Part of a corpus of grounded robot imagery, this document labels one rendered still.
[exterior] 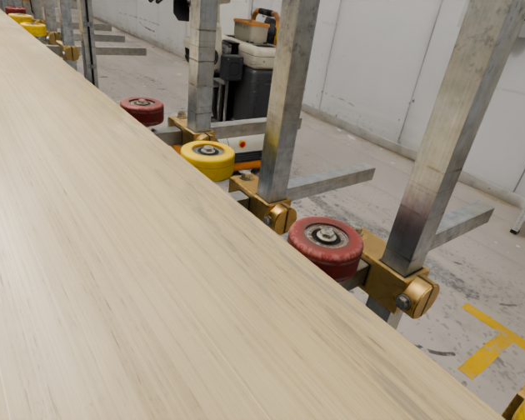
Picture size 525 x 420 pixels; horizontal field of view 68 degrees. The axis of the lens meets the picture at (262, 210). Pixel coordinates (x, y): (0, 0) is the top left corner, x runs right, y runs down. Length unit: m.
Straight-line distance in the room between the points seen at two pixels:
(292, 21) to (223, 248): 0.32
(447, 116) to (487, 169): 2.92
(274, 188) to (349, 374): 0.38
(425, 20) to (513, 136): 1.11
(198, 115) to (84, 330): 0.56
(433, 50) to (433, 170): 3.09
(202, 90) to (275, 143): 0.24
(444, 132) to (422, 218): 0.09
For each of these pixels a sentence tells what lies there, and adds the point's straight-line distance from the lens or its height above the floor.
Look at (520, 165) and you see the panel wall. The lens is 3.25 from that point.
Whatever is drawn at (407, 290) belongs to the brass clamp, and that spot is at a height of 0.85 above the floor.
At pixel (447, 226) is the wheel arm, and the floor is 0.85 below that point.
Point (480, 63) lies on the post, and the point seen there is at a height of 1.09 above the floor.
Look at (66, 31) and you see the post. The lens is 1.72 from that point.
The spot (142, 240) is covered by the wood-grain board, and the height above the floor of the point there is 0.90.
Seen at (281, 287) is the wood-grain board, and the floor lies 0.90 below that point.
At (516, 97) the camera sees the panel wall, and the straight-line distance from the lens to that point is 3.23.
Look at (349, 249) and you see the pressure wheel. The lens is 0.41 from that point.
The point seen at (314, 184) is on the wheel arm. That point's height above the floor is 0.81.
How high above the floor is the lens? 1.13
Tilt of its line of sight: 30 degrees down
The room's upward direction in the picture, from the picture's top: 8 degrees clockwise
